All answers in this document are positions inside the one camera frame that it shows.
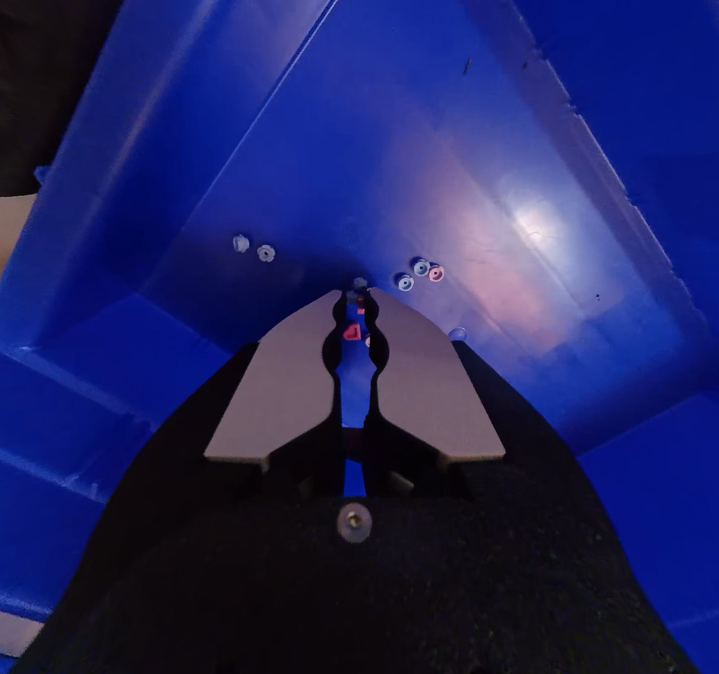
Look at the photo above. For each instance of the black oval pad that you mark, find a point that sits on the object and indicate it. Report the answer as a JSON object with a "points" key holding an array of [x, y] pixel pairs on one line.
{"points": [[56, 67]]}

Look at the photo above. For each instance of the blue dome bead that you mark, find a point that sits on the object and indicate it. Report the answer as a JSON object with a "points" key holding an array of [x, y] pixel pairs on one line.
{"points": [[458, 334]]}

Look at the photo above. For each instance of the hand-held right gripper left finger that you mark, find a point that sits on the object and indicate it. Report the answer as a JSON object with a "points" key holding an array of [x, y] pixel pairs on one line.
{"points": [[281, 387]]}

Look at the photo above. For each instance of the blue plastic bin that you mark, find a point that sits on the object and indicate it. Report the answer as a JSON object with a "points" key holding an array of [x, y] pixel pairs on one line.
{"points": [[393, 123]]}

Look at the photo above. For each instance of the white flower bead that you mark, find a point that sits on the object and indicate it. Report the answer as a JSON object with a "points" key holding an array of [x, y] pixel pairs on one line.
{"points": [[241, 243], [266, 253]]}

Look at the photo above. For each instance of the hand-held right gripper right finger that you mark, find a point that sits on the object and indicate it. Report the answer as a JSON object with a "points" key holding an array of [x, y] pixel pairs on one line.
{"points": [[432, 393]]}

